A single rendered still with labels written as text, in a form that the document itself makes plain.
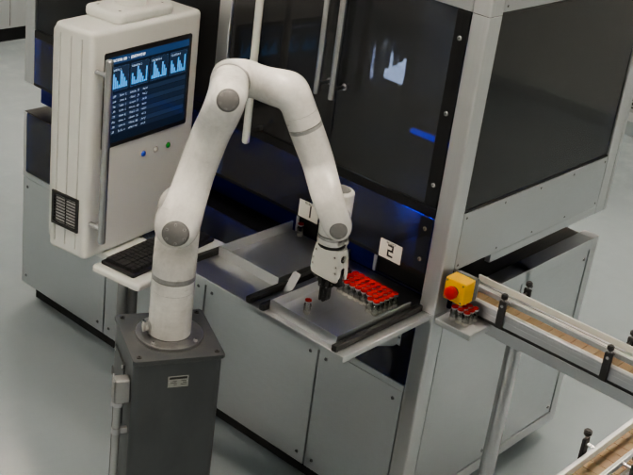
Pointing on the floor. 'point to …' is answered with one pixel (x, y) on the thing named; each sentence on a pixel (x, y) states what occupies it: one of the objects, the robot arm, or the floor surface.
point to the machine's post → (447, 227)
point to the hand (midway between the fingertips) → (324, 292)
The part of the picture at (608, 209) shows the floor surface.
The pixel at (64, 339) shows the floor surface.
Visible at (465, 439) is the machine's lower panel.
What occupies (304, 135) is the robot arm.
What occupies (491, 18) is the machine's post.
